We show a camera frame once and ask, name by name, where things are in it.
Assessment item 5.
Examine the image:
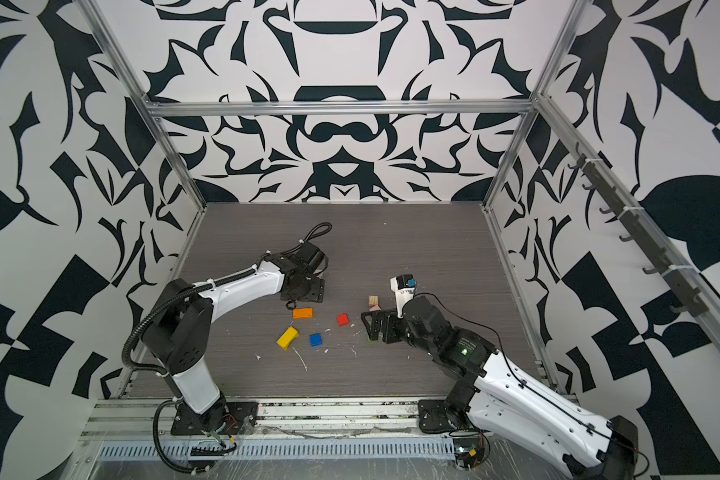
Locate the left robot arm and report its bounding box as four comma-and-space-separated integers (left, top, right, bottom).
121, 240, 328, 423

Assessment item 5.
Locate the left black corrugated cable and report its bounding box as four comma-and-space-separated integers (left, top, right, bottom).
151, 398, 217, 476

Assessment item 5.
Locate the aluminium front rail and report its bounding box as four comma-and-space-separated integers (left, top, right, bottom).
71, 397, 506, 475

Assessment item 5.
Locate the orange wood block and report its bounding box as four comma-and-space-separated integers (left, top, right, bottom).
292, 308, 314, 320

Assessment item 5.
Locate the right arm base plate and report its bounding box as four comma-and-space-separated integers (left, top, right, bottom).
417, 399, 474, 434

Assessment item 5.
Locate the yellow arch wood block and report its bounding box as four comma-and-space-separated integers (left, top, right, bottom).
276, 326, 300, 351

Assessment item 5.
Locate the aluminium frame crossbar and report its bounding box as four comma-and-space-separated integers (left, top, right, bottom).
146, 99, 532, 118

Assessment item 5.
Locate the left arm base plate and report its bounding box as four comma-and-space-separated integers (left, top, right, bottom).
170, 401, 259, 436

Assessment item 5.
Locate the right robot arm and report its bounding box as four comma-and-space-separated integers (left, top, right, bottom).
361, 295, 641, 479

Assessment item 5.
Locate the black hook rack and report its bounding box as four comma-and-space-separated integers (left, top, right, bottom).
568, 143, 709, 317

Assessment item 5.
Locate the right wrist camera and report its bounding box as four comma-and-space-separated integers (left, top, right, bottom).
390, 274, 416, 318

